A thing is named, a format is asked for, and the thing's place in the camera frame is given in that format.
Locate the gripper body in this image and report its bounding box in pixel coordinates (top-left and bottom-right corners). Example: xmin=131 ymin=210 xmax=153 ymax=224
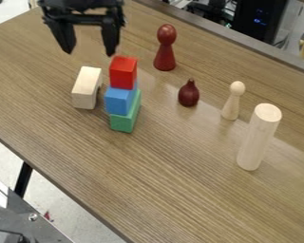
xmin=36 ymin=0 xmax=127 ymax=28

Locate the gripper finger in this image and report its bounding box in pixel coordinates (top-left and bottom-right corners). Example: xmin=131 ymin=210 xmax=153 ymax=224
xmin=100 ymin=16 xmax=122 ymax=58
xmin=43 ymin=18 xmax=79 ymax=55

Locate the cream wooden arch block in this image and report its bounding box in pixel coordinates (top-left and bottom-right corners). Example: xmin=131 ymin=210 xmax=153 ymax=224
xmin=69 ymin=65 xmax=105 ymax=110

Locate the red cube block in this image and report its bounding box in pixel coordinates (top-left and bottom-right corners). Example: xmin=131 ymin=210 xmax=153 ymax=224
xmin=107 ymin=55 xmax=140 ymax=91

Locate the tall dark red pawn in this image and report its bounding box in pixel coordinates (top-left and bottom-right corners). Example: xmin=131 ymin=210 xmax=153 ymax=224
xmin=152 ymin=23 xmax=180 ymax=72

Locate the blue block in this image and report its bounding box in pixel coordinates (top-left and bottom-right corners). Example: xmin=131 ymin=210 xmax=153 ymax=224
xmin=102 ymin=80 xmax=140 ymax=117

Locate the green block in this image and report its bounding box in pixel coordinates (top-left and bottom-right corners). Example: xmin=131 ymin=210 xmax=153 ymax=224
xmin=108 ymin=89 xmax=143 ymax=134

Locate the small dark red pawn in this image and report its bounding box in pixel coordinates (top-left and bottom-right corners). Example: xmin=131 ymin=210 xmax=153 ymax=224
xmin=177 ymin=78 xmax=202 ymax=108

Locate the cream wooden pawn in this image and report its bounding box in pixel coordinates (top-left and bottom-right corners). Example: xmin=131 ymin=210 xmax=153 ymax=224
xmin=218 ymin=80 xmax=248 ymax=122

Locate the black computer tower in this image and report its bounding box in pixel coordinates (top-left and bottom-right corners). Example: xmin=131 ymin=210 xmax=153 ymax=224
xmin=232 ymin=0 xmax=302 ymax=46

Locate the cream wooden cylinder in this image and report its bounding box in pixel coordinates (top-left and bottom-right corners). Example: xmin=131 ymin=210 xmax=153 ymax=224
xmin=236 ymin=103 xmax=284 ymax=172

